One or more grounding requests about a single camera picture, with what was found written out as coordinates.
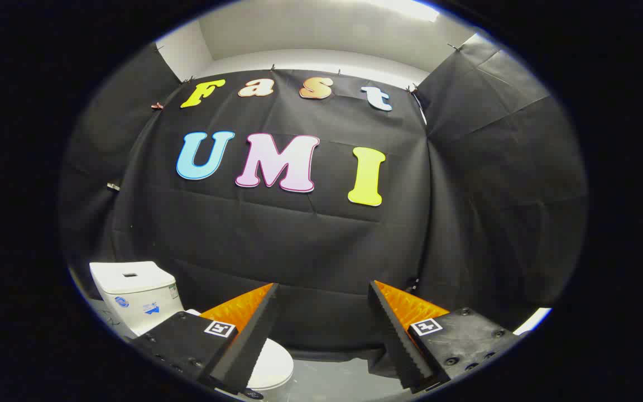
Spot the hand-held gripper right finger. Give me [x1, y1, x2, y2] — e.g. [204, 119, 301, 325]
[368, 280, 524, 391]

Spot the black backdrop cloth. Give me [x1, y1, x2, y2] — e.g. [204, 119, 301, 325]
[59, 33, 588, 353]

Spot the white toilet lid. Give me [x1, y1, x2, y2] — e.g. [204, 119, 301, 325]
[186, 309, 295, 391]

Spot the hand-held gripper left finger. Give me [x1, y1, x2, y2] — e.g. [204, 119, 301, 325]
[131, 283, 280, 395]

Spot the white ceramic toilet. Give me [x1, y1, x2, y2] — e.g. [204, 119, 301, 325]
[89, 261, 292, 395]

